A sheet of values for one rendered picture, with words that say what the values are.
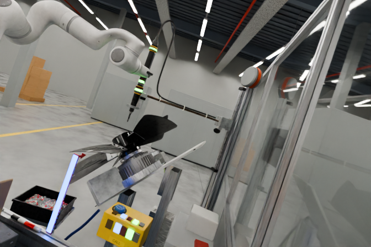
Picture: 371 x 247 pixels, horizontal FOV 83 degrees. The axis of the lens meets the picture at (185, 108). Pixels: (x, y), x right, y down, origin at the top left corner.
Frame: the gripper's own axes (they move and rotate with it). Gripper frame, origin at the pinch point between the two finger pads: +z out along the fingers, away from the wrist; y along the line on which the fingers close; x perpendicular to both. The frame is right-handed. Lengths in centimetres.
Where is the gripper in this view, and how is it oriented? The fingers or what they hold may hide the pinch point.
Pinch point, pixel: (144, 73)
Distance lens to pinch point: 122.0
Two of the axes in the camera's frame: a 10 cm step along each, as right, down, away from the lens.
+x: 3.3, -9.4, 0.2
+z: 1.7, 0.8, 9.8
